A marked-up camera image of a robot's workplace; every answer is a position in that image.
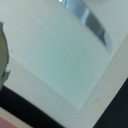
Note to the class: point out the teal padded gripper finger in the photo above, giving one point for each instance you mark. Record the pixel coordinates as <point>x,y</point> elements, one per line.
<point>4,57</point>

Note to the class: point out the black tablecloth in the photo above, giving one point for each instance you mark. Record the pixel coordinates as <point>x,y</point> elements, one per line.
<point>115,115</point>

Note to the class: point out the pink toy stove board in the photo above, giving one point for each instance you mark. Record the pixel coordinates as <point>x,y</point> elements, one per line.
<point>8,120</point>

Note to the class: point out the beige woven placemat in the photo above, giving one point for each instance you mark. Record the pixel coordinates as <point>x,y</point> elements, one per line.
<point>58,64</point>

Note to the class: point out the wooden handled toy knife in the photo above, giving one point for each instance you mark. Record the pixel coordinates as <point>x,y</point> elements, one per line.
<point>79,9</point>

